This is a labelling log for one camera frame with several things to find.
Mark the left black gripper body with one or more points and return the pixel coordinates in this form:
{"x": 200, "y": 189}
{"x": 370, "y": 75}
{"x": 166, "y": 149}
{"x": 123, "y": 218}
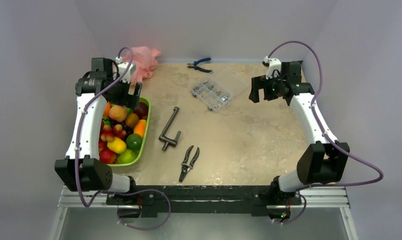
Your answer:
{"x": 121, "y": 95}

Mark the fake dark green lime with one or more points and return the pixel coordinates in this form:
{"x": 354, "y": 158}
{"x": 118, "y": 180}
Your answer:
{"x": 134, "y": 142}

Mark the fake dark red plum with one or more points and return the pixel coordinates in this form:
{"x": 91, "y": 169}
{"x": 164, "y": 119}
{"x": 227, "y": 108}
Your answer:
{"x": 142, "y": 111}

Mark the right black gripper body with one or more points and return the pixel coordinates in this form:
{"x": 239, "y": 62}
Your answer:
{"x": 261, "y": 85}

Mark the fake green apple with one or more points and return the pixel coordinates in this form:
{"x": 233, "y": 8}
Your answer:
{"x": 127, "y": 157}

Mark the clear compartment screw box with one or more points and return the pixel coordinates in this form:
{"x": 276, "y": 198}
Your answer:
{"x": 218, "y": 88}

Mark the fake red apple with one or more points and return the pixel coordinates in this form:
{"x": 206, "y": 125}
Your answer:
{"x": 107, "y": 156}

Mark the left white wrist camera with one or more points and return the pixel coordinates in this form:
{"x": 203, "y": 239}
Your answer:
{"x": 124, "y": 70}

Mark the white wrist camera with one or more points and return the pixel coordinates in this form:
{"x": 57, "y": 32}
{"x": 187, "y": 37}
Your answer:
{"x": 124, "y": 70}
{"x": 274, "y": 66}

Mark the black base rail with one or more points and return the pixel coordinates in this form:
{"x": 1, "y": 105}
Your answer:
{"x": 148, "y": 201}

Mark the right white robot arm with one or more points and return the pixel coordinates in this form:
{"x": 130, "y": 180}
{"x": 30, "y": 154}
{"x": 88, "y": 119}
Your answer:
{"x": 325, "y": 158}

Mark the black handled wire stripper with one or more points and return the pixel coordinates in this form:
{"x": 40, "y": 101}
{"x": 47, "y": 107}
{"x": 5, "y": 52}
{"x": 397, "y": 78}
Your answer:
{"x": 188, "y": 164}

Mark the fake peach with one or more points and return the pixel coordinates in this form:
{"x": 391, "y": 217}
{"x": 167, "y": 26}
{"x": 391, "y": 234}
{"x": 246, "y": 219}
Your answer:
{"x": 118, "y": 113}

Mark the green plastic fruit tray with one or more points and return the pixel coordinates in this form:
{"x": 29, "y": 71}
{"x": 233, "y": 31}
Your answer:
{"x": 122, "y": 133}

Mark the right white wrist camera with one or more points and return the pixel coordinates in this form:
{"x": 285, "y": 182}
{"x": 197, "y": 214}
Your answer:
{"x": 274, "y": 66}

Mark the pink plastic bag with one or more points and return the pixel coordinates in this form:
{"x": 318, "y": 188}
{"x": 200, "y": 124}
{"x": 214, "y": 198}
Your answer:
{"x": 145, "y": 60}

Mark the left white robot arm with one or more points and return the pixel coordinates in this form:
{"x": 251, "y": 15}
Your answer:
{"x": 81, "y": 169}

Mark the fake yellow lemon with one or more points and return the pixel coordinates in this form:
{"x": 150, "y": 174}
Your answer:
{"x": 118, "y": 146}

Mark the fake orange carrot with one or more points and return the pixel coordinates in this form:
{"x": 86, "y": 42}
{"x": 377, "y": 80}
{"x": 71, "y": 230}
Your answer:
{"x": 140, "y": 128}

